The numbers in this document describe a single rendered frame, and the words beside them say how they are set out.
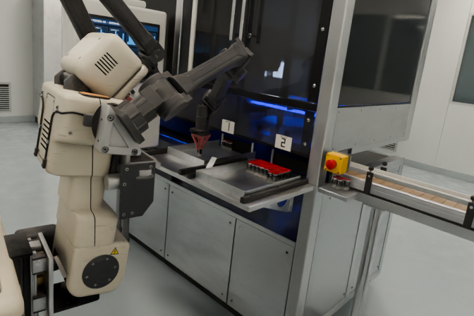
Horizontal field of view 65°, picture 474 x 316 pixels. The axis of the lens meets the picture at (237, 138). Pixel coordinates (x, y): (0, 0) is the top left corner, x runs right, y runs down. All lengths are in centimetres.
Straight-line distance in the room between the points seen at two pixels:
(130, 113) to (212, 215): 122
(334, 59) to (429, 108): 471
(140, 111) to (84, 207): 36
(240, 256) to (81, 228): 102
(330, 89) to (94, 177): 91
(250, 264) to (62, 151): 116
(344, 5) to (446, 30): 471
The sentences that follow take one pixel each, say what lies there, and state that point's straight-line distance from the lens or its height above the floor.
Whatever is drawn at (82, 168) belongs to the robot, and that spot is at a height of 103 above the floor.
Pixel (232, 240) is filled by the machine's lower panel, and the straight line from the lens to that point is 197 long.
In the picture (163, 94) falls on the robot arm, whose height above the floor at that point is 125.
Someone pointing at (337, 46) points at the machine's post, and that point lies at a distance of 150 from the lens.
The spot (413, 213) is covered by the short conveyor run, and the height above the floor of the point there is 87.
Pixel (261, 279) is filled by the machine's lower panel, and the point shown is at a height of 34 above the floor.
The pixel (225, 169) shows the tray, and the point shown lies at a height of 89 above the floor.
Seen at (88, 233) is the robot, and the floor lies 85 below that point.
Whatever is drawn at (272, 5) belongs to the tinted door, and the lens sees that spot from 172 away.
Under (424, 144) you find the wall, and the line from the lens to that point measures 621.
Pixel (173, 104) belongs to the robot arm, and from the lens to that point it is 94.
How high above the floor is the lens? 137
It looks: 12 degrees down
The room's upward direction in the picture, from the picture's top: 6 degrees clockwise
